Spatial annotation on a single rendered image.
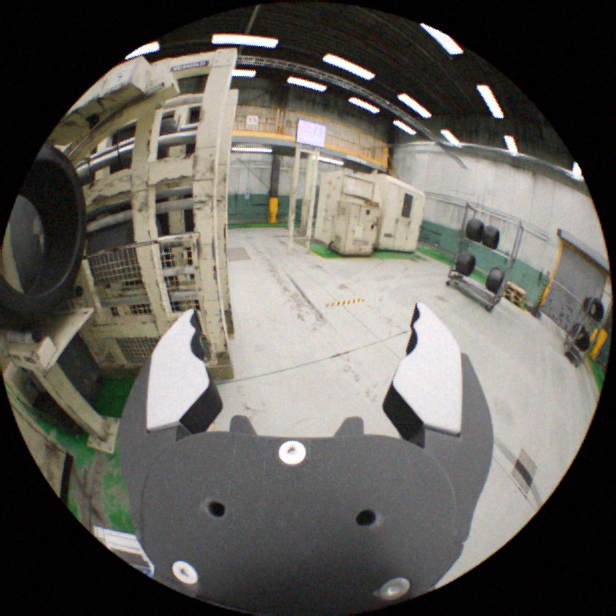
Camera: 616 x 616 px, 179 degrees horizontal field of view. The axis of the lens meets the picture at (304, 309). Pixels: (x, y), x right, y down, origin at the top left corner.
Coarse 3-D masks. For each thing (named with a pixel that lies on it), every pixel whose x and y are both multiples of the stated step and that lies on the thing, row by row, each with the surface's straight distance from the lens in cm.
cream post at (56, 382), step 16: (0, 256) 115; (16, 272) 118; (16, 288) 117; (48, 384) 128; (64, 384) 132; (64, 400) 133; (80, 400) 140; (80, 416) 140; (96, 416) 151; (96, 432) 151
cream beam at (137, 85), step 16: (128, 64) 103; (144, 64) 102; (128, 80) 94; (144, 80) 102; (96, 96) 103; (112, 96) 101; (128, 96) 102; (80, 112) 111; (96, 112) 113; (64, 128) 123; (80, 128) 127; (64, 144) 143
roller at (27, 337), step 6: (12, 330) 103; (18, 330) 95; (24, 330) 88; (30, 330) 82; (36, 330) 80; (6, 336) 111; (12, 336) 101; (18, 336) 93; (24, 336) 86; (30, 336) 81; (36, 336) 80; (30, 342) 84; (36, 342) 80
